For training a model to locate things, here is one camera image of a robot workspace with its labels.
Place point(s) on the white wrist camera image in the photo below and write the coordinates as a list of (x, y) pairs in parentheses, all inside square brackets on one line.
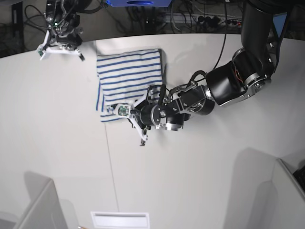
[(129, 112), (51, 51)]

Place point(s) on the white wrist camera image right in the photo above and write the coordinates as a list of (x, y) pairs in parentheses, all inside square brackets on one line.
[(129, 112)]

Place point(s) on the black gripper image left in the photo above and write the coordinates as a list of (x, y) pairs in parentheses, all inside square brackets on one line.
[(71, 41)]

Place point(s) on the blue box at top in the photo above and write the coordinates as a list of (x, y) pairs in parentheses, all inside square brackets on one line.
[(144, 3)]

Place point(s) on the white partition panel left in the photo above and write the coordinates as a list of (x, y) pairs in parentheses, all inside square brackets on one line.
[(43, 212)]

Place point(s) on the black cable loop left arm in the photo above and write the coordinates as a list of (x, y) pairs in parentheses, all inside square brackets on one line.
[(225, 34)]

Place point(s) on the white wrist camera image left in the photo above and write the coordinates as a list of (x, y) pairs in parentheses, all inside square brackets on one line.
[(51, 51)]

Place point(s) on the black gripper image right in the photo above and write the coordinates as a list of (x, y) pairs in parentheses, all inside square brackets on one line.
[(147, 114)]

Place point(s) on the white partition panel right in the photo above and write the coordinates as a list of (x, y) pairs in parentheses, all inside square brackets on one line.
[(279, 203)]

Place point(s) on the white partition panel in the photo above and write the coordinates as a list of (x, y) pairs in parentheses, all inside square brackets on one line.
[(279, 203), (43, 212)]

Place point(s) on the blue white striped T-shirt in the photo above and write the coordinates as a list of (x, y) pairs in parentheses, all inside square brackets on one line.
[(124, 78)]

